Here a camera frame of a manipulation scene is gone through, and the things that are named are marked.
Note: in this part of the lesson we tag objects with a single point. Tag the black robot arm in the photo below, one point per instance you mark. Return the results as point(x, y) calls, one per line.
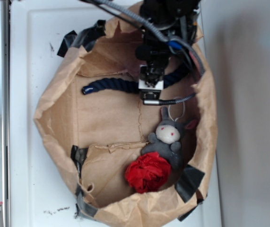
point(172, 18)

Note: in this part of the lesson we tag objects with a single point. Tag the red crumpled paper ball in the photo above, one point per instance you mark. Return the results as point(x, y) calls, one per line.
point(148, 173)

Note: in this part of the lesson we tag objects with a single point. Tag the grey plush mouse toy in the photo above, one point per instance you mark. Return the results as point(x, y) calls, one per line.
point(166, 140)

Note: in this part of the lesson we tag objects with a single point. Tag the brown paper bag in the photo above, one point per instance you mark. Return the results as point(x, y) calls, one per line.
point(93, 138)

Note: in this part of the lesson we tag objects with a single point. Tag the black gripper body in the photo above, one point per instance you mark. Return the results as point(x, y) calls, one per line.
point(156, 54)

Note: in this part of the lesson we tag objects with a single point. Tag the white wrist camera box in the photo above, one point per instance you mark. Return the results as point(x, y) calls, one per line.
point(150, 88)

